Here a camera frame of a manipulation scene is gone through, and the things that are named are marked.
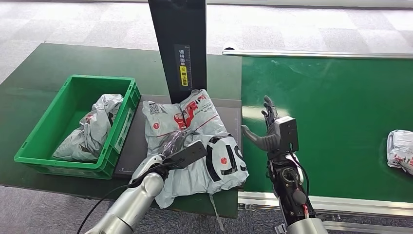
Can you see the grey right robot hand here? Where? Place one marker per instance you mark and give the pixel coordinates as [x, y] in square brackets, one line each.
[269, 139]

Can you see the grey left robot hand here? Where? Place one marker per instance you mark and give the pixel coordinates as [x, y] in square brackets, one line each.
[176, 142]

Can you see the grey courier bag number seven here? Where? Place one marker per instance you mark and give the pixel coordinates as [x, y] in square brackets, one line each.
[193, 181]

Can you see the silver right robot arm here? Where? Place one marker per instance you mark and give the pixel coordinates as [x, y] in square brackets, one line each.
[290, 193]

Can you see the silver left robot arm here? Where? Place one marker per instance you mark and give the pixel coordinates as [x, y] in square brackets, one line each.
[132, 203]

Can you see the yellow machine label sticker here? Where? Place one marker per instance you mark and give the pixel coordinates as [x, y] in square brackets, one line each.
[184, 76]

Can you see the green conveyor belt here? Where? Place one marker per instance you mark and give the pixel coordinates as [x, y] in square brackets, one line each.
[338, 97]

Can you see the black inbound scanning machine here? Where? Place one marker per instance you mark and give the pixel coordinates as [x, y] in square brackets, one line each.
[177, 32]

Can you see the crumpled grey courier bag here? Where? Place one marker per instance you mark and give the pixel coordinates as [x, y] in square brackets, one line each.
[401, 151]
[93, 129]

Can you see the green plastic crate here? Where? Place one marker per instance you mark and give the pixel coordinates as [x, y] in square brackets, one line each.
[48, 135]

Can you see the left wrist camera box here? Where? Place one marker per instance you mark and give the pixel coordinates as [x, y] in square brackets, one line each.
[188, 155]

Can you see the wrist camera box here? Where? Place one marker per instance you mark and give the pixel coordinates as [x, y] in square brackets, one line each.
[188, 155]
[287, 132]

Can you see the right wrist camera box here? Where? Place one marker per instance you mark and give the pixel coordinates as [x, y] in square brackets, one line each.
[287, 132]

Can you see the aluminium conveyor frame rail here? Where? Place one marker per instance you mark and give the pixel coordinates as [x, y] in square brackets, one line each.
[355, 206]
[322, 54]

